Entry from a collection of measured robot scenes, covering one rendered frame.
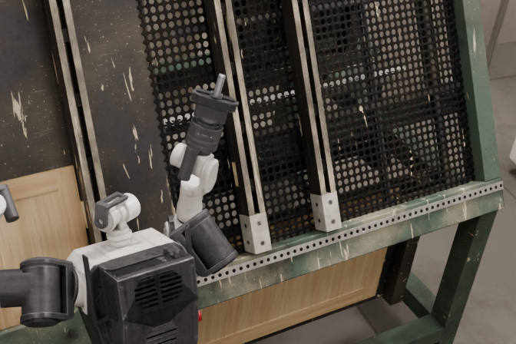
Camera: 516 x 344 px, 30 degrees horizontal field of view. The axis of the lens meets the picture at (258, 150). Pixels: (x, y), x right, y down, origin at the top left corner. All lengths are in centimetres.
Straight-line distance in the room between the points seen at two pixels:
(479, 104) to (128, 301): 178
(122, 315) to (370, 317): 217
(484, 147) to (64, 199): 159
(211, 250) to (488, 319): 220
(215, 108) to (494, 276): 243
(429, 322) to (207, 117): 183
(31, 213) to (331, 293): 144
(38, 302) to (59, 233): 58
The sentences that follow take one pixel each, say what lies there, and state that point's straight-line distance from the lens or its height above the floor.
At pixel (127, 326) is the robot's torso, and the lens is 227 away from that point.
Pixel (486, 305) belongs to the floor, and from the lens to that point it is 451.
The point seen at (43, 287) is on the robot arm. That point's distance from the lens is 231.
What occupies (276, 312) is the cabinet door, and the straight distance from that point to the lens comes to 369.
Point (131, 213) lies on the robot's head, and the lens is 239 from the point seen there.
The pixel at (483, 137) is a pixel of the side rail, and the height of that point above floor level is 105.
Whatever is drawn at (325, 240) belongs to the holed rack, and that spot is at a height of 89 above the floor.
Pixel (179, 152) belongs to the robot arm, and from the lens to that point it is 259.
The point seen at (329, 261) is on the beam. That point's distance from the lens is 324.
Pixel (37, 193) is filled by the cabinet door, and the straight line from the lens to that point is 281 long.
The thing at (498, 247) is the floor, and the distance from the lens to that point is 484.
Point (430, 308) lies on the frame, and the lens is 413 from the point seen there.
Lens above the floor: 295
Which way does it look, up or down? 35 degrees down
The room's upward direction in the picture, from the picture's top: 8 degrees clockwise
